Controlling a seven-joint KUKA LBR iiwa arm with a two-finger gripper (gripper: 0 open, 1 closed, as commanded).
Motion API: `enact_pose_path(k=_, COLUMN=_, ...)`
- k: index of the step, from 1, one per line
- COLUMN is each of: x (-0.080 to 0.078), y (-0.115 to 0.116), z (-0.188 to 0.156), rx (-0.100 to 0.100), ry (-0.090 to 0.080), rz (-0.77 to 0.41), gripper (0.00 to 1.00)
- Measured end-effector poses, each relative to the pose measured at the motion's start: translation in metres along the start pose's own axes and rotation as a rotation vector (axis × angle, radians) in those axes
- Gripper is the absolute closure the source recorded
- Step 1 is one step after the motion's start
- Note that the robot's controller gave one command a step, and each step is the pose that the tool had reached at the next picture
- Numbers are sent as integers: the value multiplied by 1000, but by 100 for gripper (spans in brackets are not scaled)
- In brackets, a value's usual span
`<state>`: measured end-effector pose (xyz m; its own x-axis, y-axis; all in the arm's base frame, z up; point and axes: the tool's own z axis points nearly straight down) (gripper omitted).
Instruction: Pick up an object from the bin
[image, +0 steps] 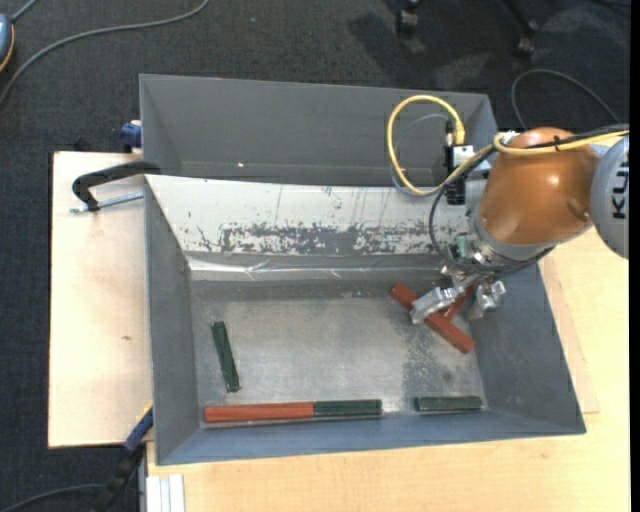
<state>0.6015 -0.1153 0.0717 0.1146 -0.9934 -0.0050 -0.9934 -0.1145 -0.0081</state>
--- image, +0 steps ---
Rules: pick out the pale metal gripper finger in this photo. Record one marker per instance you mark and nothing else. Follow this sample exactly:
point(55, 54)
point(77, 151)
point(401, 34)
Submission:
point(434, 304)
point(489, 295)

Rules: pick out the dark green flat block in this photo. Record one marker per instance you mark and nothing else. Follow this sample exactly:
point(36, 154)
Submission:
point(347, 407)
point(226, 357)
point(448, 404)

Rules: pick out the black cylinder on white bracket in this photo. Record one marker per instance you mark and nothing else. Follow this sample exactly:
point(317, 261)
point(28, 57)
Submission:
point(456, 192)

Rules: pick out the grey metal bin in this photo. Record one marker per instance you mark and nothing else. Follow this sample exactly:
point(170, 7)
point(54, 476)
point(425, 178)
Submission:
point(325, 350)

